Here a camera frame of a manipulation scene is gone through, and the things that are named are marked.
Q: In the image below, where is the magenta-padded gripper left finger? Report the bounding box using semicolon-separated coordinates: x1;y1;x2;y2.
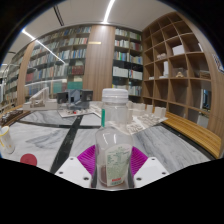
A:
54;144;98;188

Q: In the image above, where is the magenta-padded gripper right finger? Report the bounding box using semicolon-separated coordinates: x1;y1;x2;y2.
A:
128;146;169;188

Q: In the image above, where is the clear plastic drink bottle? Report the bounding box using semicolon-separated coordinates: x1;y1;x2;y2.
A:
94;87;134;188

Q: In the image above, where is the white city block model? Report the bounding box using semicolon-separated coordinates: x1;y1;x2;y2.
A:
89;99;168;135

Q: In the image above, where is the flat round red coaster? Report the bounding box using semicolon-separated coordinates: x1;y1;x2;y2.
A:
19;152;38;167

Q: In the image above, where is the curved wooden bench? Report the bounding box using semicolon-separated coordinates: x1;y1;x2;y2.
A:
162;110;223;159

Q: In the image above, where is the dark grey architectural model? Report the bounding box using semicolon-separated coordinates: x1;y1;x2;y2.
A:
56;88;95;116

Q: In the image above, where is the white architectural model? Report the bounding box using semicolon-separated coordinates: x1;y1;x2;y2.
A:
22;87;59;112

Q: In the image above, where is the white mug with yellow rim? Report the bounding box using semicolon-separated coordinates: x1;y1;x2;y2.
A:
0;125;16;155

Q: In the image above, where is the brown model on wooden board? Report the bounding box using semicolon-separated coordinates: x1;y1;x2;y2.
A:
0;109;25;127

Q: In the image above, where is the wooden cubby shelf unit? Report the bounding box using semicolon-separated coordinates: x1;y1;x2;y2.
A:
141;11;213;124

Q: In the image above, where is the narrow dark bookshelf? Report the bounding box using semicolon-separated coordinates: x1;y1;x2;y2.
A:
111;28;144;103

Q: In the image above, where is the distant side bookshelf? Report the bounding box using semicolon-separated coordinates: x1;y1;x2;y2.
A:
0;63;19;108

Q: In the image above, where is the straight ceiling light strip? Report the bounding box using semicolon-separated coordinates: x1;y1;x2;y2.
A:
102;0;116;24

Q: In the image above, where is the large wall bookshelf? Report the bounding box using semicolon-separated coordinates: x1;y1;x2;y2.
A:
16;25;92;104

